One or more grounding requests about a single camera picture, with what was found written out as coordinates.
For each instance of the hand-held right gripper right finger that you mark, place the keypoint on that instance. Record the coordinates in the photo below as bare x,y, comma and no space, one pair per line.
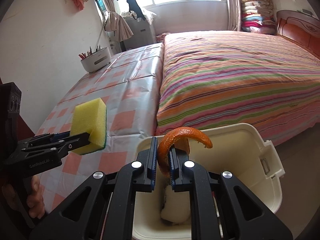
173,177

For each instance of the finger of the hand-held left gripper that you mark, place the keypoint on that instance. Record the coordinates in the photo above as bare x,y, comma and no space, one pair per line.
75,142
60,135

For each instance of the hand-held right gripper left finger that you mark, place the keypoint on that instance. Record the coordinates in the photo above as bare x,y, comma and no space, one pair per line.
152,170

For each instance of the orange peel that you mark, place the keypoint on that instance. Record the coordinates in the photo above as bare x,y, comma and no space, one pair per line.
165,150

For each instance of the white knit cloth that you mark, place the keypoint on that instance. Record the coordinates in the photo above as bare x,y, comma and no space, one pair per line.
175,205

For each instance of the yellow sponge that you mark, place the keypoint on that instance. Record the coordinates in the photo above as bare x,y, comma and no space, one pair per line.
87,115

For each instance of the cream plastic trash bin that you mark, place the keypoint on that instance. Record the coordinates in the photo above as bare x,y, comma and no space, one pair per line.
237,150

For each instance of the person's left hand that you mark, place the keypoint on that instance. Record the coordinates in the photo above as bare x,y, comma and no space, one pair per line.
36,200

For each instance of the dark red wooden door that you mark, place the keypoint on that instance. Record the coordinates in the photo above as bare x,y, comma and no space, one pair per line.
25,122

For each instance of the checkered plastic tablecloth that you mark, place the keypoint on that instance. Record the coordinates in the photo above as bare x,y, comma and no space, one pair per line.
112,92

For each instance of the white utensil holder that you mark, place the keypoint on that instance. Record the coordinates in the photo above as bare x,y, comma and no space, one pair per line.
96,61

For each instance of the bundle of chopsticks and cutlery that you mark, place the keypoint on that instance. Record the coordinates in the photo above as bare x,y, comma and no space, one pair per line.
88,52

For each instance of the thin white pole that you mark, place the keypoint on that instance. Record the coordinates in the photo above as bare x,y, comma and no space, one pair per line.
99,40

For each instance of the bed with striped sheet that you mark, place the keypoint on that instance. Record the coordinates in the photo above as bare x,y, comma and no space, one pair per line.
225,80

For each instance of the tied beige curtain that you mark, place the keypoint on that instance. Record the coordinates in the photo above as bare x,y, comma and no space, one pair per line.
117,25

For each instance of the grey air cooler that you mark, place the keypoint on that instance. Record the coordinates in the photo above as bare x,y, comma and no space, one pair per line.
140,35

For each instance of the pink patterned package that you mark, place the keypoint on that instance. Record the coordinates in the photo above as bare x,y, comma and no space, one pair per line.
163,37

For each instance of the black hanging garment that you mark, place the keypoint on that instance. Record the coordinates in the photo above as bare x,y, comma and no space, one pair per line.
135,5

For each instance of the striped pink curtain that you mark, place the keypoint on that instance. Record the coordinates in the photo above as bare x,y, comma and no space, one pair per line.
234,12

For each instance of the stack of folded quilts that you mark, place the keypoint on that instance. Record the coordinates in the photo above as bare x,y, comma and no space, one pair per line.
257,12

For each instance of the wooden headboard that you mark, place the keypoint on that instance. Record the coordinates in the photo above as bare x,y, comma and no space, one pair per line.
300,27

